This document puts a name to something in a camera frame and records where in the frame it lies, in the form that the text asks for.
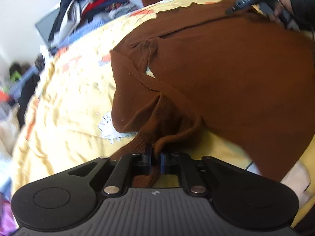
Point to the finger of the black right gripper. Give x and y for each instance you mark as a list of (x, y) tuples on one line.
[(241, 5)]

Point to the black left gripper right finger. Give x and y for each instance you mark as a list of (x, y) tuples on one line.
[(198, 178)]

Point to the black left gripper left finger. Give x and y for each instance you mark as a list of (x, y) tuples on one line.
[(112, 178)]

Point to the brown knit sweater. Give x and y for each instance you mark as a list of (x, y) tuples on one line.
[(246, 79)]

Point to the dark clothes heap on floor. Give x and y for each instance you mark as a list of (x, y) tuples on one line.
[(29, 89)]

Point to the pile of mixed clothes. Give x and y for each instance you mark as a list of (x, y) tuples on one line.
[(74, 14)]

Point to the yellow floral bed quilt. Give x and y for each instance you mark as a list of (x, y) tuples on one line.
[(68, 119)]

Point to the green plastic item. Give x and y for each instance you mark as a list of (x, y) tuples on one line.
[(15, 76)]

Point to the blue striped cloth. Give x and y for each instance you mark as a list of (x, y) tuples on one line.
[(76, 35)]

